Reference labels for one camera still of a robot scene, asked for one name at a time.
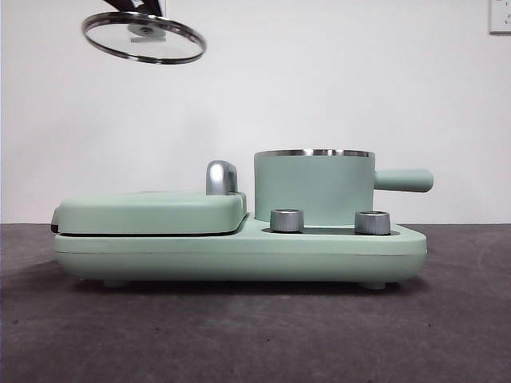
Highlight glass pot lid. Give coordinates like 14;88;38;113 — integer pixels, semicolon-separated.
81;10;208;65

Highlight silver control dial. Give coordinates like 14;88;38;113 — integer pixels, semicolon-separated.
269;208;305;233
354;210;391;235

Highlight mint green breakfast machine base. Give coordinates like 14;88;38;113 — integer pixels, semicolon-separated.
53;213;428;289

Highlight mint green griddle cover, chrome handle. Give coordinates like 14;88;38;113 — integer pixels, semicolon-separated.
50;160;248;236

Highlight mint green pot with handle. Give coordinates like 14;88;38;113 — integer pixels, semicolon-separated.
252;148;435;225

